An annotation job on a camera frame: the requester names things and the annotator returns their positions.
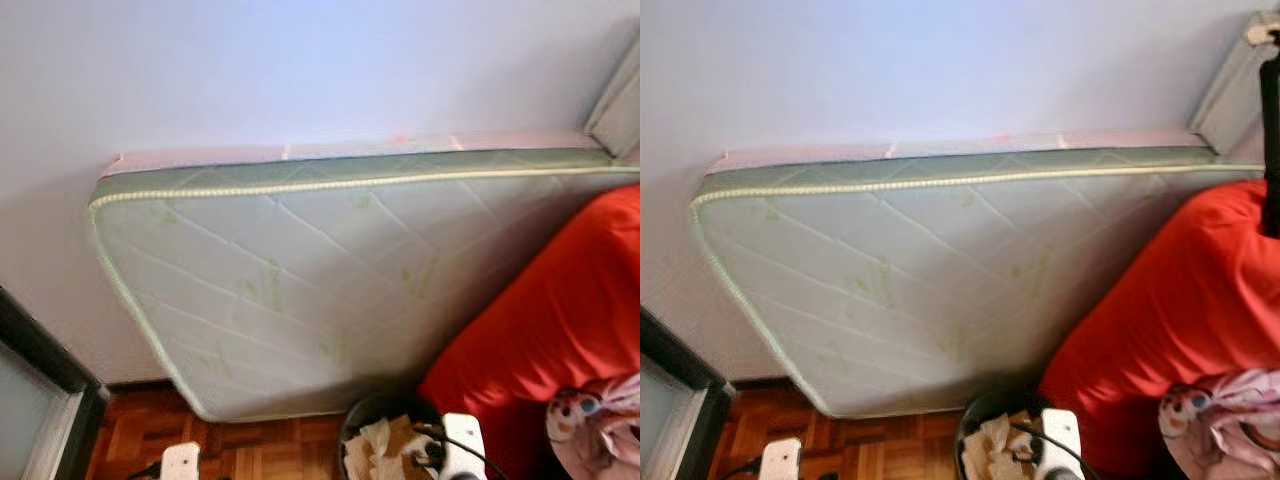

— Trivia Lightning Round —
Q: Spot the brown cardboard piece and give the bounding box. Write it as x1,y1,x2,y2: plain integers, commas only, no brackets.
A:
385,415,426,471

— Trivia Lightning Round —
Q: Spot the crumpled white tissue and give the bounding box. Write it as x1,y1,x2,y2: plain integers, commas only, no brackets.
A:
975,415,1011,480
358,418,393,480

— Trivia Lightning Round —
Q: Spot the pink cartoon print blanket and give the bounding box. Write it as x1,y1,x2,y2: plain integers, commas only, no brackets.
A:
1158,368,1280,480
545,375,641,480

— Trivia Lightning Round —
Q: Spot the pale green quilted mattress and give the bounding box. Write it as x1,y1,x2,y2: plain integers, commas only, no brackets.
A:
88,148,641,423
690,145,1266,419

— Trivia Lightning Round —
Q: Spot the grey curtain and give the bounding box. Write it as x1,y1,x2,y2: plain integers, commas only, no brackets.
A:
1190,10,1271,161
583,40,641,166

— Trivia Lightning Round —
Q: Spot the black pole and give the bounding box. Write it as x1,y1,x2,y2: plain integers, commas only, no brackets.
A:
1258,25,1280,239

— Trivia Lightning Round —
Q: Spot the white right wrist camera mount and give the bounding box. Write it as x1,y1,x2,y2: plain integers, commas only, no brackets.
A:
1040,408,1086,480
440,412,488,480

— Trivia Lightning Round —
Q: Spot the frosted glass door black frame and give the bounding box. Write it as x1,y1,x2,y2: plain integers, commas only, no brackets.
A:
640,310,736,480
0,288,109,480

